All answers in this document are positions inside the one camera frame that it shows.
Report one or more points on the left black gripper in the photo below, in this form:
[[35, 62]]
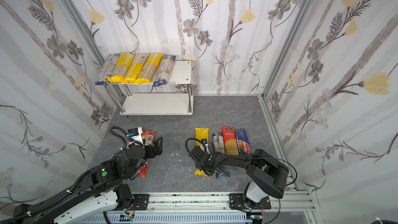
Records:
[[154, 146]]

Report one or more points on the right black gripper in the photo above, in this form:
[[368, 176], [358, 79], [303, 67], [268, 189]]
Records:
[[197, 154]]

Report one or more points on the red spaghetti bag white label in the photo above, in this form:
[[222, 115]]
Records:
[[148, 137]]

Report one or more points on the blue gold spaghetti bag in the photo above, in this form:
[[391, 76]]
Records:
[[164, 70], [218, 143]]

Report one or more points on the long yellow spaghetti bag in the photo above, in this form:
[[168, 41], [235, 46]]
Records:
[[202, 134]]

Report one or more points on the red Barilla spaghetti bag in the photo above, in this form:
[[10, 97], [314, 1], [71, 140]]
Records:
[[229, 139]]

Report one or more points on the yellow spaghetti bag barcode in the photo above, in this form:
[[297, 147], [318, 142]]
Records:
[[149, 70]]

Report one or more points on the yellow band spaghetti bag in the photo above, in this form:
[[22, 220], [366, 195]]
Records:
[[135, 68]]

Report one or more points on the yellow Pastatime spaghetti bag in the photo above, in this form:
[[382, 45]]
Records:
[[120, 70]]

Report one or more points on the clear grey labelled spaghetti bag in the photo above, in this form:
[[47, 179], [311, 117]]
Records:
[[107, 69]]

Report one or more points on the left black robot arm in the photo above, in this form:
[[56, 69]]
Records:
[[108, 176]]

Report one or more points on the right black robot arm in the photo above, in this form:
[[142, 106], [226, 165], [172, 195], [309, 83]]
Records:
[[269, 176]]

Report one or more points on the white two-tier shelf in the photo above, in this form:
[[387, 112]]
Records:
[[158, 104]]

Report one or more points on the blue Barilla spaghetti box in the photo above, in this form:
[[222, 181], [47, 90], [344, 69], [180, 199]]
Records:
[[242, 141]]

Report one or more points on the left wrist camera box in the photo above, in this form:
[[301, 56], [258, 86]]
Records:
[[135, 136]]

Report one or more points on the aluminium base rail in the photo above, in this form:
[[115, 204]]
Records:
[[296, 207]]

